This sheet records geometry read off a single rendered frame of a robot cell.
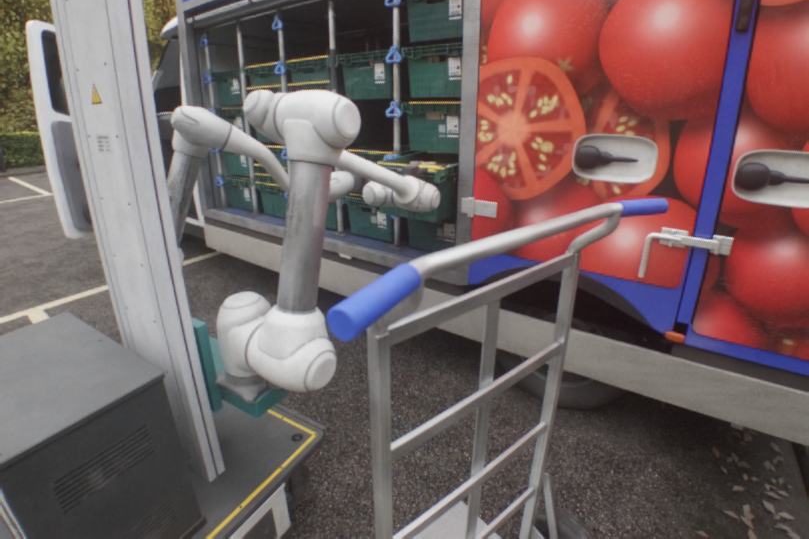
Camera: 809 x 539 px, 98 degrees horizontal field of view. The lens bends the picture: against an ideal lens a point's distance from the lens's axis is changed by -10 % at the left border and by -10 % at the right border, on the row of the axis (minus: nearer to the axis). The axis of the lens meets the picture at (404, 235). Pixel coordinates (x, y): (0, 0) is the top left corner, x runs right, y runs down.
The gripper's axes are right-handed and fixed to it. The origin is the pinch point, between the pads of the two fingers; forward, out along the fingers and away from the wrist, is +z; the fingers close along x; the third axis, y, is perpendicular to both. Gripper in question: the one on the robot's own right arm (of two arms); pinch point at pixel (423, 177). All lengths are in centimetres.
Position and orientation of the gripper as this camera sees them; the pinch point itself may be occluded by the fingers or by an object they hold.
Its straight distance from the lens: 176.3
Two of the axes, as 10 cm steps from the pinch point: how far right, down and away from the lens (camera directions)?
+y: -8.2, -1.7, 5.5
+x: 0.2, 9.4, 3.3
